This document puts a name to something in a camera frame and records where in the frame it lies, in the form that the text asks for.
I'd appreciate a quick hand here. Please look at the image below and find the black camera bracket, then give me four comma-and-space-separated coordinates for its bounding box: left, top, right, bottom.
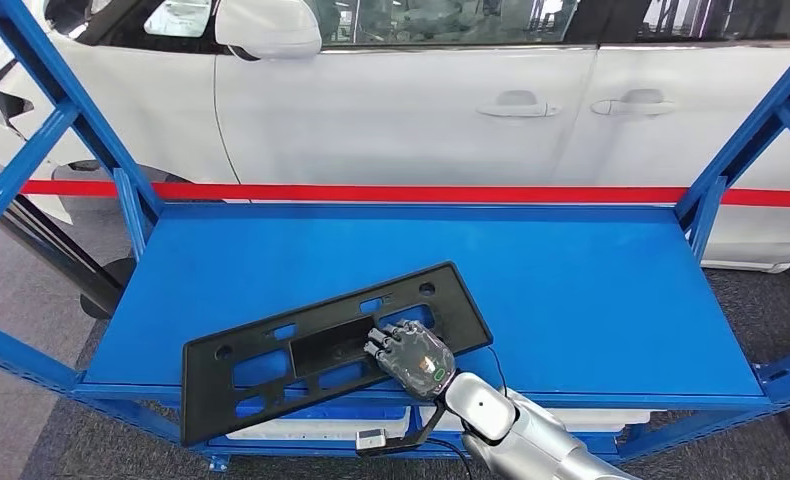
358, 400, 451, 458

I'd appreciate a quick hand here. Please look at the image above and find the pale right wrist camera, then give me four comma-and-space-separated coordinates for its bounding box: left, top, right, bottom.
355, 429, 388, 454

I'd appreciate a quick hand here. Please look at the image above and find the white car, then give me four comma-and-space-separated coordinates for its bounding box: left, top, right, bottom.
0, 0, 790, 274

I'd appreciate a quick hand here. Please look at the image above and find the red barrier belt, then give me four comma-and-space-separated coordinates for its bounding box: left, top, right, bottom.
0, 177, 790, 210

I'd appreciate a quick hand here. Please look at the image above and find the black barrier stanchion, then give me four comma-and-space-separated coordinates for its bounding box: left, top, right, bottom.
0, 150, 138, 322

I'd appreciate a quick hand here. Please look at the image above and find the white plastic bin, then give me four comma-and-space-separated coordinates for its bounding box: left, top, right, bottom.
225, 417, 414, 443
421, 407, 652, 434

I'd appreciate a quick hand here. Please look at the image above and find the black cable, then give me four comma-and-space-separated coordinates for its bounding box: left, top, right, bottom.
486, 346, 509, 399
424, 437, 477, 480

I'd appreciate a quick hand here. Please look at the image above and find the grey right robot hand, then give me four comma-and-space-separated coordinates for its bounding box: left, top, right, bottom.
363, 319, 458, 402

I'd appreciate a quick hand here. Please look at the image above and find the blue metal shelf rack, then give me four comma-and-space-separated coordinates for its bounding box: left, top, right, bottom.
0, 0, 790, 475

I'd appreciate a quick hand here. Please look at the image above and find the black plastic plate bracket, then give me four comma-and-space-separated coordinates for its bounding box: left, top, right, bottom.
179, 261, 494, 448

